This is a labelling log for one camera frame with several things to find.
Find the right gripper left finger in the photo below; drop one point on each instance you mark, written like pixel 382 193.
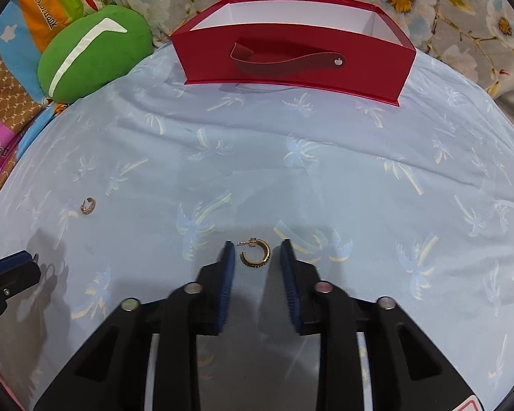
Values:
pixel 144 355

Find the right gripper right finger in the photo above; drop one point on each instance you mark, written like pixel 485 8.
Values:
pixel 369 342

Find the gold hoop earring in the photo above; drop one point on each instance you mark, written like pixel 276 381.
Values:
pixel 254 252

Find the light blue palm-print sheet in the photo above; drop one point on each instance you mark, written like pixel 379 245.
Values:
pixel 131 190

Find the colourful cartoon monkey sheet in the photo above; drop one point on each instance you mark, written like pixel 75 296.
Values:
pixel 26 29

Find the green round cushion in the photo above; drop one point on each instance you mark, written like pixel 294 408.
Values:
pixel 92 52

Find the red gift box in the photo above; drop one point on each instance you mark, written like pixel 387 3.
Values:
pixel 344 46

